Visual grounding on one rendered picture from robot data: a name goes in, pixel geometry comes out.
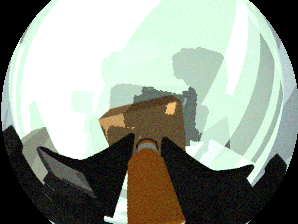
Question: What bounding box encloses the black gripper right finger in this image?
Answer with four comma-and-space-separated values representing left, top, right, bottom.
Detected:
160, 137, 254, 216

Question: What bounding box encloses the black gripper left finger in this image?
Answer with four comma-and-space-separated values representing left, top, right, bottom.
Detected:
37, 133, 134, 218

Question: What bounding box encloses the brown wooden block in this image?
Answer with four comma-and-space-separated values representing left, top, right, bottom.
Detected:
98, 95, 186, 156

